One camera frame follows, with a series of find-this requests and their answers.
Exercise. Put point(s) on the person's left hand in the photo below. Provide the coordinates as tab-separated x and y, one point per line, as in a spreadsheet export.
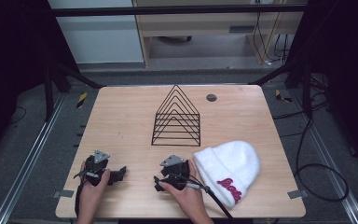
92	193

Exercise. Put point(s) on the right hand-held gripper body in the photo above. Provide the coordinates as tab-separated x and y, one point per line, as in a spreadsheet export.
176	169

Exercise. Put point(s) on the black horizontal frame bar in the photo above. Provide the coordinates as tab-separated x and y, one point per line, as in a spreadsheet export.
174	10

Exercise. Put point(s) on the dark curtain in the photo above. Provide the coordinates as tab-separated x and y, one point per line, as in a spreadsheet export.
348	62
9	62

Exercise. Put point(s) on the white cabinet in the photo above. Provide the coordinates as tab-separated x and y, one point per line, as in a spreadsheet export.
99	37

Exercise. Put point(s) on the aluminium floor rail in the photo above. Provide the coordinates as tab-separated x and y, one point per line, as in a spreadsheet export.
329	161
28	161

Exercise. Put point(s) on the black metal frame stand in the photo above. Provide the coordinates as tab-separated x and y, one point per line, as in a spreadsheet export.
306	87
50	90

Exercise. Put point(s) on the grey round table grommet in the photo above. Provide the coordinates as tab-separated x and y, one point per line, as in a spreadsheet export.
211	97

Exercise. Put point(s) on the grey metal table bracket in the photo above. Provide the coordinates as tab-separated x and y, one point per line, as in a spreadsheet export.
297	194
63	193

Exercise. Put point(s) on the white fluffy beanie hat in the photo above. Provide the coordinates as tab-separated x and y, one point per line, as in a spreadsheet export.
230	168

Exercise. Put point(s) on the person's right hand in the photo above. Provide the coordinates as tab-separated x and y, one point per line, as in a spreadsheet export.
190	196

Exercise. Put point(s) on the light wooden desk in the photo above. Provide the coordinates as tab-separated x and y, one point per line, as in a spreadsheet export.
199	26

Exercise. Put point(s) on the black yellow striped tape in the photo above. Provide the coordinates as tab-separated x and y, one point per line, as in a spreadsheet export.
81	100
281	96

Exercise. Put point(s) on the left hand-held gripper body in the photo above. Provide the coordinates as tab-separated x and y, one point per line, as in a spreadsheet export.
97	166

